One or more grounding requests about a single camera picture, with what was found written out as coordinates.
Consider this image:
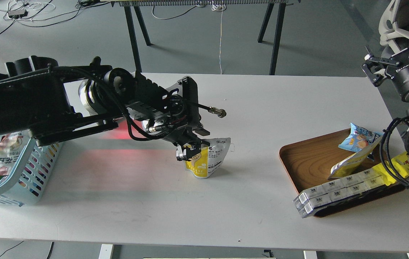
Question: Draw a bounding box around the yellow cartoon snack bag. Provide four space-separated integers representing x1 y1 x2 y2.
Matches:
372 151 409 186

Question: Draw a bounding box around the blue chips snack bag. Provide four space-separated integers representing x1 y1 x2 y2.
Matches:
338 123 383 153

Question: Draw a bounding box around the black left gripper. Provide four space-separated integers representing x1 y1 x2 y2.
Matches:
118 71 226 161

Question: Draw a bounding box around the black trestle background table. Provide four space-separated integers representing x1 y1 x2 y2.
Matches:
122 0 300 75

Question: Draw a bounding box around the black power strip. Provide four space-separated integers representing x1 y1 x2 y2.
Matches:
7 9 28 19

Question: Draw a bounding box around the yellow white snack pouch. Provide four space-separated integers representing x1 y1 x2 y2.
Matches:
328 136 383 179

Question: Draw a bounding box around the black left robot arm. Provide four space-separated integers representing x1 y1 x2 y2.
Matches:
0 56 226 161

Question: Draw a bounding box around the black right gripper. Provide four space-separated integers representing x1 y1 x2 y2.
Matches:
361 20 409 103

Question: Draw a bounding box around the wooden oval tray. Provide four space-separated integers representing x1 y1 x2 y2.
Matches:
279 128 405 218

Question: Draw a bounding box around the light blue plastic basket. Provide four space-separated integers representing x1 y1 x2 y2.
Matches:
0 131 63 206

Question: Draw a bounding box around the yellow nut snack pouch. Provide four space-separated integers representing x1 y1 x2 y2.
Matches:
185 137 231 179

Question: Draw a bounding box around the white hanging cable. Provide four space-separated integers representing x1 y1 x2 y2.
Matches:
211 3 226 74

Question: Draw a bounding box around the white boxed snack pack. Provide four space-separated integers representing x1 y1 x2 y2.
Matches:
293 169 386 218

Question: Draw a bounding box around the red white snack bag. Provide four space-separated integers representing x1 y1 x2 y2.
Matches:
0 131 27 183

